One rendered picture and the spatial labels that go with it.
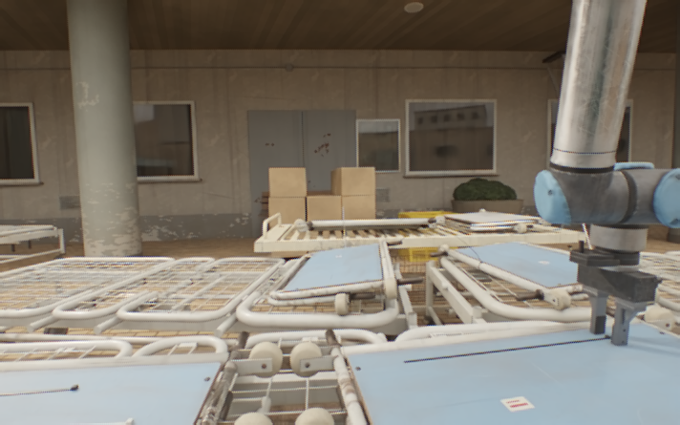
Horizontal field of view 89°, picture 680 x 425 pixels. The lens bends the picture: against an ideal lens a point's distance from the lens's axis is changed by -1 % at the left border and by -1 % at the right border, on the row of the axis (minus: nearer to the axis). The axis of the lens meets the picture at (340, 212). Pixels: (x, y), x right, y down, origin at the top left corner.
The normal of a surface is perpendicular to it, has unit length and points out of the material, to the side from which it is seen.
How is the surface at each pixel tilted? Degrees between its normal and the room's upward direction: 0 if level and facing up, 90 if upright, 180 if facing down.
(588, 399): 3
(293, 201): 90
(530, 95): 90
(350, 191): 90
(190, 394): 5
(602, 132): 107
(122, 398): 5
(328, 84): 90
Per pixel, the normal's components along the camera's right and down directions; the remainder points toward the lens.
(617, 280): -0.98, 0.03
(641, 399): 0.00, -0.99
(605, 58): -0.45, 0.35
